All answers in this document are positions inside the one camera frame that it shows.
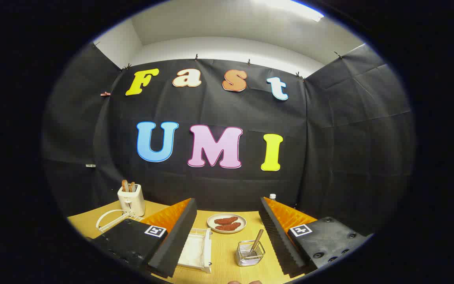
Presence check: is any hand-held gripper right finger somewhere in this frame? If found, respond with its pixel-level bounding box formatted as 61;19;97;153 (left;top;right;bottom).
259;196;369;277

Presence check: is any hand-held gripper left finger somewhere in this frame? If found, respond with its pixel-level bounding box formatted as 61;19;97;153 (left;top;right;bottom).
86;198;198;278

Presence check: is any wooden handle spoon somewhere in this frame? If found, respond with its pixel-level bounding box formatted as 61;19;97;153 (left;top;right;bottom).
249;229;264;256

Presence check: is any white wire dish rack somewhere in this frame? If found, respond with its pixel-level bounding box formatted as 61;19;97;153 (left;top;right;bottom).
95;209;212;274

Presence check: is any metal wire basket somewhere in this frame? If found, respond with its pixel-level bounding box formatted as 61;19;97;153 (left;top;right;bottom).
235;240;266;267

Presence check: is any white round plate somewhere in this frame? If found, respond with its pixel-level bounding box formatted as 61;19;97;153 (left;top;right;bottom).
207;213;247;234

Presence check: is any white toaster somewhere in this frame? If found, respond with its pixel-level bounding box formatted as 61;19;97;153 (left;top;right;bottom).
117;184;146;217

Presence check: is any black backdrop cloth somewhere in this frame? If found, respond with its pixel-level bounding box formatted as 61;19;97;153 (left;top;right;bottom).
41;43;416;237

